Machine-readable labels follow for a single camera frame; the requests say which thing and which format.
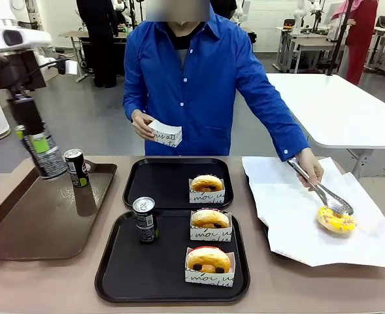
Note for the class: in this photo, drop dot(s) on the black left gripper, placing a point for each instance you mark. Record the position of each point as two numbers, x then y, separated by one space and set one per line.
12 73

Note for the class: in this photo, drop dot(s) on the black drink can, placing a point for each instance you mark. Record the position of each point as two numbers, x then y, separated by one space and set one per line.
50 163
145 222
77 170

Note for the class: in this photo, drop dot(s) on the orange donut with dark dots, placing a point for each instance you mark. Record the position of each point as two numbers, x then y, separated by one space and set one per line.
207 184

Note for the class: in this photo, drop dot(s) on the metal serving tongs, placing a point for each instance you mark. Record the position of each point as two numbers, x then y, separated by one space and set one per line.
323 193

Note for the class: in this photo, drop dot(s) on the yellow glazed sprinkle donut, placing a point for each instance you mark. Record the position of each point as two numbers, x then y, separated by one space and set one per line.
337 224

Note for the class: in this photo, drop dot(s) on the person's left forearm blue sleeve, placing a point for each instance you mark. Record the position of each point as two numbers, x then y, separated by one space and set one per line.
283 127

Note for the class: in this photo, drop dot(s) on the person's right forearm blue sleeve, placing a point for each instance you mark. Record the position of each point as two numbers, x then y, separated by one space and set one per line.
130 106

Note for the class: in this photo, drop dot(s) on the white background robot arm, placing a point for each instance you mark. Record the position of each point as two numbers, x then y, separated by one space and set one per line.
298 13
121 8
239 10

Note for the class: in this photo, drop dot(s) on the person's right hand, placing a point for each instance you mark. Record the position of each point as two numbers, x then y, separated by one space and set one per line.
143 126

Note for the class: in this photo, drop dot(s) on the person's left hand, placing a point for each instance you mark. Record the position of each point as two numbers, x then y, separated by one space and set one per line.
310 170

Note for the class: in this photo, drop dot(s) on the black office chair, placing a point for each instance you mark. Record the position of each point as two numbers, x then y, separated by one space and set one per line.
28 24

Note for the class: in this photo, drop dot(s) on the grey workshop table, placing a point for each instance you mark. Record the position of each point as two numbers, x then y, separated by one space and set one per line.
73 34

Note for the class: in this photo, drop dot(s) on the person in black clothes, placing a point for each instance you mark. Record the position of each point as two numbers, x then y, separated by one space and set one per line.
97 39

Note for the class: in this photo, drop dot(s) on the brown plastic serving tray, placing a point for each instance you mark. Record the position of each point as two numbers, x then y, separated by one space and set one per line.
32 222

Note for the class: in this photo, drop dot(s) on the black plastic serving tray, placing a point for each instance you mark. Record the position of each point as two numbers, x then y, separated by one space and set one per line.
159 186
153 271

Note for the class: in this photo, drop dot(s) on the blue button shirt torso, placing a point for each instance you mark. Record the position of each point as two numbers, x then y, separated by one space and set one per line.
185 98

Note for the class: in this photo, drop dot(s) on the dark paper-covered tray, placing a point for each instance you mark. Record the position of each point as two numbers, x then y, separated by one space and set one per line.
266 229

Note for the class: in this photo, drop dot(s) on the white paper sheet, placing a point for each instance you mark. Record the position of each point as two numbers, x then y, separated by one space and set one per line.
293 212

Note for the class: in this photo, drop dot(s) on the grey desk with equipment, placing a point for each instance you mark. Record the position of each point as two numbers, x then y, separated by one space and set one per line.
306 41

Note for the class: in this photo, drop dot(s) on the large white table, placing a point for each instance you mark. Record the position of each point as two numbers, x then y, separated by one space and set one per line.
342 108

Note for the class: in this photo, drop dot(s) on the black stand pole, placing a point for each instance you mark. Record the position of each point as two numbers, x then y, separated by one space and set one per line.
339 36

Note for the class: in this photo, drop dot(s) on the person in red dress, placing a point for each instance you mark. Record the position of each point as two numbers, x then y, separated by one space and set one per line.
359 39

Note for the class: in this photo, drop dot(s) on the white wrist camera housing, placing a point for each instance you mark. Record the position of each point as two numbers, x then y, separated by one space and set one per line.
25 39

